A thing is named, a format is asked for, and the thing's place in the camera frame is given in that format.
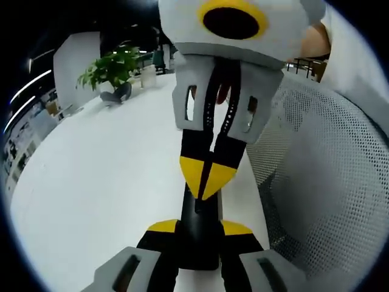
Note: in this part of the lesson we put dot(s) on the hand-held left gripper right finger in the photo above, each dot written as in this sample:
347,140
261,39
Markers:
240,246

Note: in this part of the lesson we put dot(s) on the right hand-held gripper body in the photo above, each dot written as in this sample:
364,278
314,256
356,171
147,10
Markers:
188,27

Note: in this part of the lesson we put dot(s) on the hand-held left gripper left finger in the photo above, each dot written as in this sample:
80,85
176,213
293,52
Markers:
152,243

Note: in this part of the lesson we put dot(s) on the black remote control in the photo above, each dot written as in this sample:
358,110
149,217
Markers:
199,234

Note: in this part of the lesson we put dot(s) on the green chair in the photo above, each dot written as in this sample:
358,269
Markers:
158,61

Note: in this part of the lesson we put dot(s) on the white cup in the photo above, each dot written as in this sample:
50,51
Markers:
148,77

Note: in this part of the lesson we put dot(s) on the green leafy plant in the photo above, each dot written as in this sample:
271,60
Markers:
112,67

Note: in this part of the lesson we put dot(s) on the white mesh office chair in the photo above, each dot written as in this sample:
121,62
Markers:
319,152

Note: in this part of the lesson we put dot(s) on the dark plant pot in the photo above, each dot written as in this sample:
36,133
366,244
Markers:
117,94

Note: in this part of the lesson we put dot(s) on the white pillar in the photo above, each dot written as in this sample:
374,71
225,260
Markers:
74,61

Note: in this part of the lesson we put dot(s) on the black framed desk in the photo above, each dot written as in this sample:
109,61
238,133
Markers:
305,65

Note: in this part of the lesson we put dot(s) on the person's white shirt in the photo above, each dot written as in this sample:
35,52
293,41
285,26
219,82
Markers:
358,61

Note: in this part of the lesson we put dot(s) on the ceiling light strip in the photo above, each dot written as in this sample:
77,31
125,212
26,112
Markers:
19,114
30,85

